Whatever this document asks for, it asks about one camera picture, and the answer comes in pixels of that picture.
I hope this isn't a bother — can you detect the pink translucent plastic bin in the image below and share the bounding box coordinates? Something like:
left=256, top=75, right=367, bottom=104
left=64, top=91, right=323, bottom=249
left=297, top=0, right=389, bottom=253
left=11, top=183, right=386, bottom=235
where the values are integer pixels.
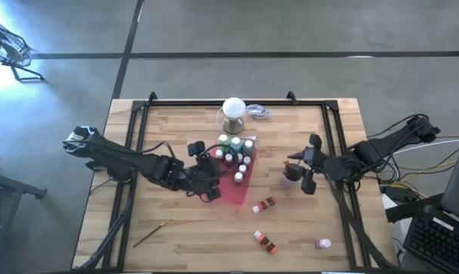
left=208, top=146, right=258, bottom=206

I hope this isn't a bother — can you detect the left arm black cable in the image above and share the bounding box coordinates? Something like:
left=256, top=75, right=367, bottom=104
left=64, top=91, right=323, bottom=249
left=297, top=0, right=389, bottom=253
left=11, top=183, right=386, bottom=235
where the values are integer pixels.
left=145, top=140, right=230, bottom=159

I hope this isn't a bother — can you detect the black power box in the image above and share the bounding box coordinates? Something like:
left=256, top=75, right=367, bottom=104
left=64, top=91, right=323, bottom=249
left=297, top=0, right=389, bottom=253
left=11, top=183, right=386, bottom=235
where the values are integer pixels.
left=383, top=184, right=419, bottom=202

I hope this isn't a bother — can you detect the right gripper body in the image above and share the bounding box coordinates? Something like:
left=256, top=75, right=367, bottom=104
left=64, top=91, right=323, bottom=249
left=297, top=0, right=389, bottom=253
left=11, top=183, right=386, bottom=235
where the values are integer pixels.
left=303, top=146, right=331, bottom=176

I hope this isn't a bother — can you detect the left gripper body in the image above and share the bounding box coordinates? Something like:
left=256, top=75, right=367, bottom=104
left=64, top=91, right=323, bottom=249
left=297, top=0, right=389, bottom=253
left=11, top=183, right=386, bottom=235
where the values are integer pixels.
left=181, top=156, right=225, bottom=201

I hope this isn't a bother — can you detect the white globe lamp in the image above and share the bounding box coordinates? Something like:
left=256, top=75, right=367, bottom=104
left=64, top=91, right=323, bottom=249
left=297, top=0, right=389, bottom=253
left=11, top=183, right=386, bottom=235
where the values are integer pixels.
left=215, top=97, right=249, bottom=136

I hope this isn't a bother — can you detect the large green paint bottle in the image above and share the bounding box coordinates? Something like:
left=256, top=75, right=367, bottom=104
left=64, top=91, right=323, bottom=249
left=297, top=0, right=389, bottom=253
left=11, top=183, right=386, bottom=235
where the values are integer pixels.
left=217, top=132, right=231, bottom=151

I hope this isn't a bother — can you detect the black floor fan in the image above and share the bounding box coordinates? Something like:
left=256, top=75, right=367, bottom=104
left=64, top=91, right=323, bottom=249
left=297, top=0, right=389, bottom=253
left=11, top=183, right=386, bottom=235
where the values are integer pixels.
left=0, top=18, right=46, bottom=83

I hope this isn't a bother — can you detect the black aluminium table frame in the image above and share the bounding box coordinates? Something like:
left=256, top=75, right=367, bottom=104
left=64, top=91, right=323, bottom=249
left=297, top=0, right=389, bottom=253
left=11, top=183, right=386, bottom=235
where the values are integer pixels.
left=78, top=90, right=396, bottom=272

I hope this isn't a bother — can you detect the coiled white cable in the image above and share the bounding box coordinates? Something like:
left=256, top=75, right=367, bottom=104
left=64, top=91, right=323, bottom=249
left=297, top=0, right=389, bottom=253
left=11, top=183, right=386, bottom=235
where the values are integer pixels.
left=246, top=104, right=273, bottom=121

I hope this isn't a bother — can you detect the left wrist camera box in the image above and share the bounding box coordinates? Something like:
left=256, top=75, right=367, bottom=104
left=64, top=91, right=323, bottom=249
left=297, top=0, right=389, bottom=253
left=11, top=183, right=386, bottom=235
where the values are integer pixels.
left=187, top=140, right=206, bottom=158

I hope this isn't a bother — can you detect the dark thin paintbrush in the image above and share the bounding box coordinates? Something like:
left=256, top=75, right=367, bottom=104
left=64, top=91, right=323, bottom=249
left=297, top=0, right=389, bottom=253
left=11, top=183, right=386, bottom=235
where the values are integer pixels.
left=132, top=218, right=172, bottom=249

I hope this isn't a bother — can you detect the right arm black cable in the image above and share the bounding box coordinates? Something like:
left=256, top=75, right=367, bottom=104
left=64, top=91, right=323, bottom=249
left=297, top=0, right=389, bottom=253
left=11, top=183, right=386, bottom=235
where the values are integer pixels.
left=365, top=113, right=430, bottom=140

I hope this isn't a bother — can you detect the grey black laptop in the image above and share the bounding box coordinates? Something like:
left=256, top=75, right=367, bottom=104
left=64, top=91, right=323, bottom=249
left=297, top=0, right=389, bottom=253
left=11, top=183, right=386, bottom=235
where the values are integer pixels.
left=402, top=123, right=459, bottom=274

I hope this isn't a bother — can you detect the yellow cable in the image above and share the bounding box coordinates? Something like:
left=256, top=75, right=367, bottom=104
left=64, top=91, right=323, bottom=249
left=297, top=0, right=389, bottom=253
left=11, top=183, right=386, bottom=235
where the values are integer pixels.
left=381, top=159, right=459, bottom=190

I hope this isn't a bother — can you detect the lilac plastic cup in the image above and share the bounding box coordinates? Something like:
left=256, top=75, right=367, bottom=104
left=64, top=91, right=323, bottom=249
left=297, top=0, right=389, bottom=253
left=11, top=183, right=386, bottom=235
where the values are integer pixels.
left=279, top=163, right=303, bottom=191

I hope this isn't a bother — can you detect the red-orange paint bottle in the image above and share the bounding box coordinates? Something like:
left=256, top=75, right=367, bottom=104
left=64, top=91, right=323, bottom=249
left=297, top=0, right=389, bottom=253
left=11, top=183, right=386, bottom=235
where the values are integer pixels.
left=251, top=195, right=279, bottom=215

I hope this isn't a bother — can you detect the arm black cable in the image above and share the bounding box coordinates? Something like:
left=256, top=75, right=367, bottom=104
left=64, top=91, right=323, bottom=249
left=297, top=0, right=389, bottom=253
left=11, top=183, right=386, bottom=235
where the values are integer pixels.
left=145, top=140, right=230, bottom=159
left=365, top=113, right=430, bottom=140

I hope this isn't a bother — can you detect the teal paint bottle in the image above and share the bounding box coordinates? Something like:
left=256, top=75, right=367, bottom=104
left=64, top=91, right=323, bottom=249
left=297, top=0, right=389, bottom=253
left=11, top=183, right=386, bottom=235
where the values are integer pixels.
left=230, top=136, right=244, bottom=154

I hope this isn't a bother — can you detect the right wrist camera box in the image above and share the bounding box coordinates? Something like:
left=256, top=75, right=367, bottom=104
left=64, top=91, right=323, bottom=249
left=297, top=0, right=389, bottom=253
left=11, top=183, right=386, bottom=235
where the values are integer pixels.
left=308, top=132, right=324, bottom=150

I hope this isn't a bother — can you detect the orange paint bottle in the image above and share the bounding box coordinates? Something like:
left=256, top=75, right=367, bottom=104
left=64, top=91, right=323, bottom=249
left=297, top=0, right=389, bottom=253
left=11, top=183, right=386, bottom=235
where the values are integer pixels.
left=252, top=229, right=279, bottom=256

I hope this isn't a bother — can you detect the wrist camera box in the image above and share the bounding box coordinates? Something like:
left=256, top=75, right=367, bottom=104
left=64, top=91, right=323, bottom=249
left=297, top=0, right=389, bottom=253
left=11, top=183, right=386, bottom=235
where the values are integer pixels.
left=187, top=140, right=206, bottom=158
left=308, top=132, right=324, bottom=150

